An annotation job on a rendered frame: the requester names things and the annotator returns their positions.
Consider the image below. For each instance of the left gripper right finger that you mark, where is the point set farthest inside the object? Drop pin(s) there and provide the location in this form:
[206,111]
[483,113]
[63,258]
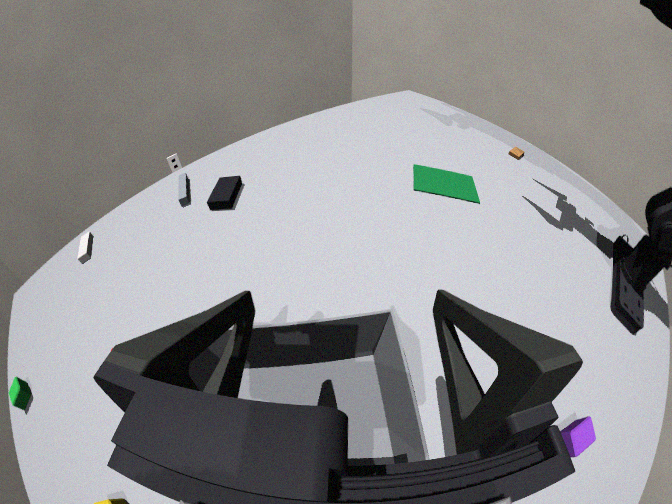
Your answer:
[533,369]

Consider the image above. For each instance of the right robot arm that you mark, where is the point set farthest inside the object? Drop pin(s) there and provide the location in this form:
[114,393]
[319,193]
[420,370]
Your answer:
[637,268]

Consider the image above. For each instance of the purple block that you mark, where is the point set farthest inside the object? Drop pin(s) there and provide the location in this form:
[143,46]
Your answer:
[578,436]

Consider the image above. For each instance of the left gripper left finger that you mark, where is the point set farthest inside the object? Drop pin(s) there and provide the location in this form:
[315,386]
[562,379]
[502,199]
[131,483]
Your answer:
[166,353]

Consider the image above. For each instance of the small white block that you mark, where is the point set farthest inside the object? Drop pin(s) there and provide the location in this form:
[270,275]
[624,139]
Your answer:
[85,247]

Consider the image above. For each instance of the yellow block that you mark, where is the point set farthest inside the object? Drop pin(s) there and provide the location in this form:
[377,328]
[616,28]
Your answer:
[112,501]

